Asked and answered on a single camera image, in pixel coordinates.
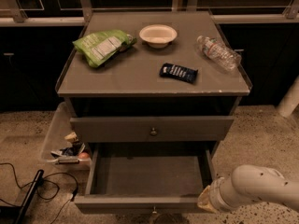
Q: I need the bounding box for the brass middle drawer knob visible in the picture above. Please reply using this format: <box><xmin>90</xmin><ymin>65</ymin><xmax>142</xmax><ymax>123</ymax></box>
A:
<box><xmin>151</xmin><ymin>206</ymin><xmax>158</xmax><ymax>215</ymax></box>

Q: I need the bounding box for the black stand leg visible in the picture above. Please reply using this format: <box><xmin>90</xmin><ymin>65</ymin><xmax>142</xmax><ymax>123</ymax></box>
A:
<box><xmin>13</xmin><ymin>169</ymin><xmax>44</xmax><ymax>224</ymax></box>

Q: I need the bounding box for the green chip bag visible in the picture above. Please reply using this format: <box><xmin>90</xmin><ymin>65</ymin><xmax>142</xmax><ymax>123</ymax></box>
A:
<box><xmin>73</xmin><ymin>30</ymin><xmax>136</xmax><ymax>68</ymax></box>

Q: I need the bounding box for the white bowl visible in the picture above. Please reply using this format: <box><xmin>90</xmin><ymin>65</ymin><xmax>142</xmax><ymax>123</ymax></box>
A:
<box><xmin>139</xmin><ymin>24</ymin><xmax>178</xmax><ymax>49</ymax></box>

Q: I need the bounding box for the black cable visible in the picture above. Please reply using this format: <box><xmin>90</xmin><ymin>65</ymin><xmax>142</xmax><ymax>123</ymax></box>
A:
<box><xmin>0</xmin><ymin>162</ymin><xmax>79</xmax><ymax>224</ymax></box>

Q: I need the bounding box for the clear plastic storage bin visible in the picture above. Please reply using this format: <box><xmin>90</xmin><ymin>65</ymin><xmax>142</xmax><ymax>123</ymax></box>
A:
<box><xmin>39</xmin><ymin>102</ymin><xmax>92</xmax><ymax>171</ymax></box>

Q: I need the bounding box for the grey drawer cabinet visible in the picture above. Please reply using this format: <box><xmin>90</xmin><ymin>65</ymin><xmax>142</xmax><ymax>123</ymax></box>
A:
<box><xmin>55</xmin><ymin>10</ymin><xmax>253</xmax><ymax>161</ymax></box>

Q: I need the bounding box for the clear plastic water bottle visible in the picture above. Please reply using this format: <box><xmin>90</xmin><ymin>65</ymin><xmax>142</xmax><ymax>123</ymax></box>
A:
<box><xmin>197</xmin><ymin>35</ymin><xmax>241</xmax><ymax>72</ymax></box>

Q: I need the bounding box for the brass top drawer knob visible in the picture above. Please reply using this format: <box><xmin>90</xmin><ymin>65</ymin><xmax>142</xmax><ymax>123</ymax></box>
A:
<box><xmin>149</xmin><ymin>128</ymin><xmax>157</xmax><ymax>136</ymax></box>

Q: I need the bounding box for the grey top drawer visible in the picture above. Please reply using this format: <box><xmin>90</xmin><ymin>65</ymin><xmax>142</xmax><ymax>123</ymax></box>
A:
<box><xmin>70</xmin><ymin>116</ymin><xmax>234</xmax><ymax>143</ymax></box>

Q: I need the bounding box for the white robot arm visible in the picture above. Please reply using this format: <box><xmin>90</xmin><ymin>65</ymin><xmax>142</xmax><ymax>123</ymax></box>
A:
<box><xmin>198</xmin><ymin>82</ymin><xmax>299</xmax><ymax>212</ymax></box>

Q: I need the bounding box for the grey drawer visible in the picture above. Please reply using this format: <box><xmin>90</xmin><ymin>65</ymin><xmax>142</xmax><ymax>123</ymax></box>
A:
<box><xmin>70</xmin><ymin>116</ymin><xmax>234</xmax><ymax>143</ymax></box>
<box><xmin>75</xmin><ymin>142</ymin><xmax>216</xmax><ymax>214</ymax></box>

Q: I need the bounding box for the metal railing frame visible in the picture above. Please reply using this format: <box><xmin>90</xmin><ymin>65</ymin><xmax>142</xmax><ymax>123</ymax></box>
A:
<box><xmin>0</xmin><ymin>0</ymin><xmax>299</xmax><ymax>27</ymax></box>

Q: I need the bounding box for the dark blue snack bar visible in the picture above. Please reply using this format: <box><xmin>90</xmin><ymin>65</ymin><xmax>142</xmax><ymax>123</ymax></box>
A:
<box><xmin>159</xmin><ymin>63</ymin><xmax>198</xmax><ymax>84</ymax></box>

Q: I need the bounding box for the brass drawer knob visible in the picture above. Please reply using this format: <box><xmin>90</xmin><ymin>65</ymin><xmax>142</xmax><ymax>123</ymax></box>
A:
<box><xmin>151</xmin><ymin>206</ymin><xmax>158</xmax><ymax>215</ymax></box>
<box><xmin>149</xmin><ymin>128</ymin><xmax>157</xmax><ymax>136</ymax></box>

